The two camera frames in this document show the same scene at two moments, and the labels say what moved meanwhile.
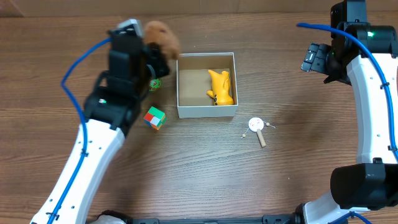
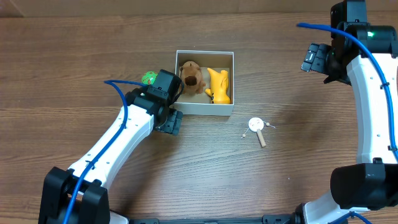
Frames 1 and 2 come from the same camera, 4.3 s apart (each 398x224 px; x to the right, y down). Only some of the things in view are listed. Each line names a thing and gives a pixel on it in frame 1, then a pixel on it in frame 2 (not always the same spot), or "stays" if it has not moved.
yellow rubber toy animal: (220, 90) stays
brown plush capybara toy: (158, 32) to (192, 77)
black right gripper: (315, 58) stays
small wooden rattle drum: (256, 124) stays
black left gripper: (157, 62) to (171, 122)
